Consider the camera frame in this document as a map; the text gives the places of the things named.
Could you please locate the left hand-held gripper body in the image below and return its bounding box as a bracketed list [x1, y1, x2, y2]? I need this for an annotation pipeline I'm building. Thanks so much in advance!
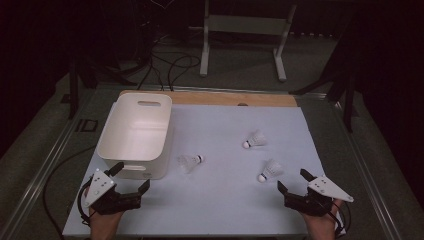
[82, 168, 143, 216]

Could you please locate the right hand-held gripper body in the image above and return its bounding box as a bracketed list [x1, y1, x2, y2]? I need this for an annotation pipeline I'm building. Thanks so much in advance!
[283, 175, 355, 218]

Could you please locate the white shuttlecock blue band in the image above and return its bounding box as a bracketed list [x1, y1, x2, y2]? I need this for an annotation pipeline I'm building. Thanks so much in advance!
[241, 130, 268, 150]
[256, 158, 285, 184]

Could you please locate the white plastic bin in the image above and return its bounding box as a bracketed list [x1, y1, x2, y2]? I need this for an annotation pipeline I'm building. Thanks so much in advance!
[96, 92, 175, 181]

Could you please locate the white shuttlecock black band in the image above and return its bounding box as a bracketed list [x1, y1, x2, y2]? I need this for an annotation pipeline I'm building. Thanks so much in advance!
[176, 153, 205, 175]

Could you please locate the person's left hand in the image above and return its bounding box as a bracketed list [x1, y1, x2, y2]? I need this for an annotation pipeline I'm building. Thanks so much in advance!
[83, 187, 125, 234]

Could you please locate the person's right hand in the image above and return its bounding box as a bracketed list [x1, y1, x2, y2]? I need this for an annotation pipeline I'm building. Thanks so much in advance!
[300, 198, 345, 235]

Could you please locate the pale blue table mat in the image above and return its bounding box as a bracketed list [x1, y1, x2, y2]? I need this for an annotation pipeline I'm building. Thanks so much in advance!
[62, 102, 347, 239]

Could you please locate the black tripod stand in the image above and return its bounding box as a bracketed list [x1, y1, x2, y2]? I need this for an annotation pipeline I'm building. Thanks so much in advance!
[288, 64, 360, 134]
[67, 59, 138, 121]

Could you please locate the grey metal stand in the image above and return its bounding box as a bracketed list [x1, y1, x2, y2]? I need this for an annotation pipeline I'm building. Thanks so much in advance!
[188, 0, 299, 83]

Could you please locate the left hand-held gripper cable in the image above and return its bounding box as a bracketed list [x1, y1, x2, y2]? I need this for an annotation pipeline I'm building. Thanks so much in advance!
[76, 179, 93, 227]

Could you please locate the hand-held gripper cable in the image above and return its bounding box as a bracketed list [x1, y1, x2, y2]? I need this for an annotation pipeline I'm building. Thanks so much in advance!
[76, 179, 93, 227]
[329, 199, 352, 239]

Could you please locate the right hand-held gripper cable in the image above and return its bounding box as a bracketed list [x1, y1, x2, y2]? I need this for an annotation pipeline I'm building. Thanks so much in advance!
[329, 199, 352, 239]

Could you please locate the metal floor rail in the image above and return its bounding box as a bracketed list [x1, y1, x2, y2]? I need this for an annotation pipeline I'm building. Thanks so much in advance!
[95, 84, 328, 100]
[327, 95, 405, 240]
[0, 87, 101, 240]

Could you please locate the black floor cable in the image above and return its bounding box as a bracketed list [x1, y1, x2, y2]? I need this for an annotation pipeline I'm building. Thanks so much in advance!
[42, 144, 98, 238]

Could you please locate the bundle of black floor cables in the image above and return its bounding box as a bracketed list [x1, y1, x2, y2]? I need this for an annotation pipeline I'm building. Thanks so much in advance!
[132, 31, 202, 92]

